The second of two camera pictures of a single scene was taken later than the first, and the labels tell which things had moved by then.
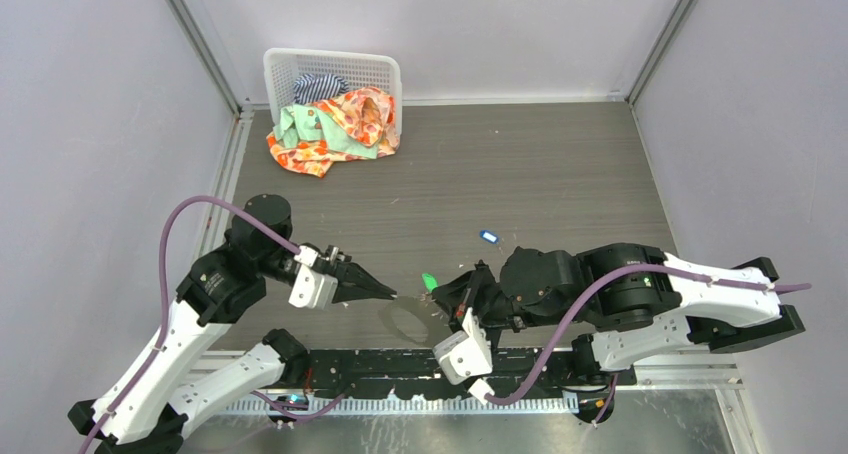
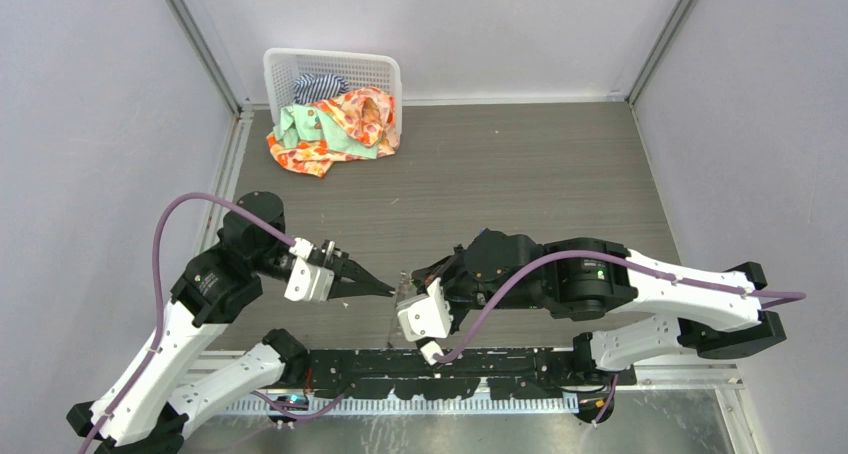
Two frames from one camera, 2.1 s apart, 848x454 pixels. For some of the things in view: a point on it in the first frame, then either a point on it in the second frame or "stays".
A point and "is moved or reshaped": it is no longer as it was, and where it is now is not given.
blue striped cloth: [310, 87] stays
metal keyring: [426, 297] is moved or reshaped
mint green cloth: [316, 123] stays
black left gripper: [353, 279] stays
